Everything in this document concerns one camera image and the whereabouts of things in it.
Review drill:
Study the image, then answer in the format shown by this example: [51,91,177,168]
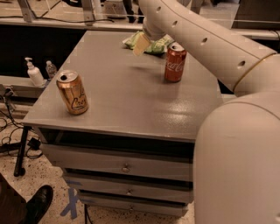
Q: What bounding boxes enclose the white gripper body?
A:
[143,20,166,40]

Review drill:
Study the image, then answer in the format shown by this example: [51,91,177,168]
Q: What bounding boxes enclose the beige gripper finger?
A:
[133,32,151,56]

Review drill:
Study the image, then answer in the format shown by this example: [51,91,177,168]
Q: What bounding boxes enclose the green jalapeno chip bag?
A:
[123,31,173,54]

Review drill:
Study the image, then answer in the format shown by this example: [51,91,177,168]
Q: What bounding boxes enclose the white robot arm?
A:
[139,0,280,224]

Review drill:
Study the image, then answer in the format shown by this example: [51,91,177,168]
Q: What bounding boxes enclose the red Coca-Cola can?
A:
[164,42,186,82]

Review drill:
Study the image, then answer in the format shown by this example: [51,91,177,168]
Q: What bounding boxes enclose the orange soda can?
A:
[56,70,88,115]

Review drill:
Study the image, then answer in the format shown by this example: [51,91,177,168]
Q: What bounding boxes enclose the white device on back bench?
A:
[104,0,126,18]

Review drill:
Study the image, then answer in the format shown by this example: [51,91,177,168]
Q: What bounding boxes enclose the small clear plastic bottle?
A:
[45,60,57,79]

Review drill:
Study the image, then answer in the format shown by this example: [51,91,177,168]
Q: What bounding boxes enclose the grey drawer cabinet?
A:
[24,31,222,206]

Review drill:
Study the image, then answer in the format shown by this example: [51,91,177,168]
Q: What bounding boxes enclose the white pump dispenser bottle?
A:
[24,57,44,87]

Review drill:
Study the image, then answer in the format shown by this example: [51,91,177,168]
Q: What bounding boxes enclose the top grey drawer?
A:
[41,143,193,181]

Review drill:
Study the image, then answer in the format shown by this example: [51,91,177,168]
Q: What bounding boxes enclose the grey drawer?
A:
[79,194,187,217]
[41,143,193,181]
[63,173,193,203]

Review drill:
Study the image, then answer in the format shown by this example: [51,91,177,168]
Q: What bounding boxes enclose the middle grey drawer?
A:
[63,173,193,203]

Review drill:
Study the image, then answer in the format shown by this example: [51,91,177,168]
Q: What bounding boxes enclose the bottom grey drawer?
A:
[79,194,187,217]

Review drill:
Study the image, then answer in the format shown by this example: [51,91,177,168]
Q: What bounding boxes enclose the black metal stand leg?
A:
[14,126,31,177]

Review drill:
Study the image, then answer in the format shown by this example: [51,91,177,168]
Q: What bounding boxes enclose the black leather shoe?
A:
[23,185,53,224]

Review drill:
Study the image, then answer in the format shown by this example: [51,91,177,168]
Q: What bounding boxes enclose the brown trouser leg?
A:
[0,173,27,224]

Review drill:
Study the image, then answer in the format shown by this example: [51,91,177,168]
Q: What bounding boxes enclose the black floor cables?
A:
[0,87,44,160]

